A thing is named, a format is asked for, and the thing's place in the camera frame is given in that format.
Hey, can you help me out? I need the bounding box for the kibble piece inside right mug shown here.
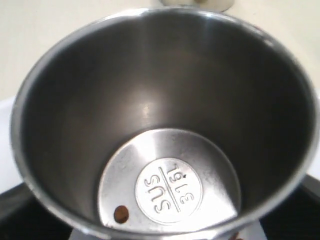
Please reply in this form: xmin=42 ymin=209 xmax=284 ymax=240
xmin=113 ymin=205 xmax=129 ymax=224

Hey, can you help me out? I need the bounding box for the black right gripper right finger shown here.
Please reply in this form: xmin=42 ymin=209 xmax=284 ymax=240
xmin=260 ymin=175 xmax=320 ymax=240

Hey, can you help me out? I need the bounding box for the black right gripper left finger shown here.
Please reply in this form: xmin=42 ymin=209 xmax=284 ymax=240
xmin=0 ymin=183 xmax=73 ymax=240

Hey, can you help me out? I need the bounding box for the white plastic tray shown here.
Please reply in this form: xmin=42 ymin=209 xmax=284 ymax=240
xmin=0 ymin=96 xmax=23 ymax=194

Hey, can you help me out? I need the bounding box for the steel mug with kibble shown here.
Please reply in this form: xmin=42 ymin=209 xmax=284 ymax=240
xmin=10 ymin=7 xmax=320 ymax=240

